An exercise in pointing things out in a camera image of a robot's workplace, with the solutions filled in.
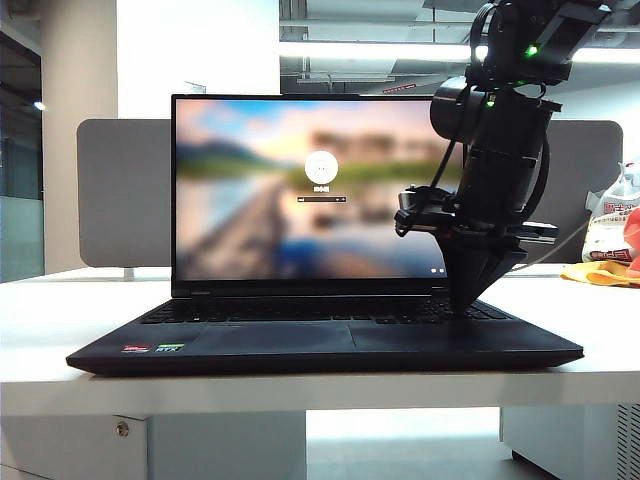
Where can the white printed plastic bag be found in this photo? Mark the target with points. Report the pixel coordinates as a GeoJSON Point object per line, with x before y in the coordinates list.
{"type": "Point", "coordinates": [607, 225]}

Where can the black laptop computer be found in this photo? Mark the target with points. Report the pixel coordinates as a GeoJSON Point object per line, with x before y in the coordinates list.
{"type": "Point", "coordinates": [300, 335]}

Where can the yellow cloth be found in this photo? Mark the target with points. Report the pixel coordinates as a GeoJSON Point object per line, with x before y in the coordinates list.
{"type": "Point", "coordinates": [595, 276]}

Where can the grey ceiling track rail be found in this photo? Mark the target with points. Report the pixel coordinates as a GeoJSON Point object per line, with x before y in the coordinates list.
{"type": "Point", "coordinates": [345, 78]}

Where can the round silver drawer lock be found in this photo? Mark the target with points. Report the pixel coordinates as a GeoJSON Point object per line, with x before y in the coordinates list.
{"type": "Point", "coordinates": [121, 429]}

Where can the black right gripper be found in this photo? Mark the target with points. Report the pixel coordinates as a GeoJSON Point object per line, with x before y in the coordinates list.
{"type": "Point", "coordinates": [500, 190]}

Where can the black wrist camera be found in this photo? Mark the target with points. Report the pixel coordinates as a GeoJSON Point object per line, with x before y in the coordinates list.
{"type": "Point", "coordinates": [422, 199]}

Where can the silver wall plate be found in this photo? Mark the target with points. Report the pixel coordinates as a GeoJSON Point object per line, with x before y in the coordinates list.
{"type": "Point", "coordinates": [195, 87]}

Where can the long white ceiling light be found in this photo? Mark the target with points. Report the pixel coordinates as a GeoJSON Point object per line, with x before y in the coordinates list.
{"type": "Point", "coordinates": [375, 51]}

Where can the round white spot lamp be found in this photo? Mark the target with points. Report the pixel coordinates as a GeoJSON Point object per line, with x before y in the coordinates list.
{"type": "Point", "coordinates": [38, 105]}

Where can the white drawer cabinet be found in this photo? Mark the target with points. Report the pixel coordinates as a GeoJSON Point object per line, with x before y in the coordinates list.
{"type": "Point", "coordinates": [210, 445]}

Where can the white vented cabinet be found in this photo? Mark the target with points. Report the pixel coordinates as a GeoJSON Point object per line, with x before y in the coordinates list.
{"type": "Point", "coordinates": [560, 435]}

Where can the orange-red plastic object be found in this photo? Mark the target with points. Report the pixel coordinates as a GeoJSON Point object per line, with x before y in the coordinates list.
{"type": "Point", "coordinates": [634, 235]}

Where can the red ceiling sign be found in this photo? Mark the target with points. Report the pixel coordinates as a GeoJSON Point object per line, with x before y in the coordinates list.
{"type": "Point", "coordinates": [399, 89]}

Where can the white divider mounting bracket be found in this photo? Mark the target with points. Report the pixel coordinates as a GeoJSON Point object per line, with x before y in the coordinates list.
{"type": "Point", "coordinates": [129, 274]}

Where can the grey fabric desk divider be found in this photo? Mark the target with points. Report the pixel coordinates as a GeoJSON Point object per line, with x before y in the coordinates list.
{"type": "Point", "coordinates": [125, 200]}

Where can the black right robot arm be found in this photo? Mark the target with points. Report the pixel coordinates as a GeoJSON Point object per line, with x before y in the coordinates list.
{"type": "Point", "coordinates": [510, 30]}

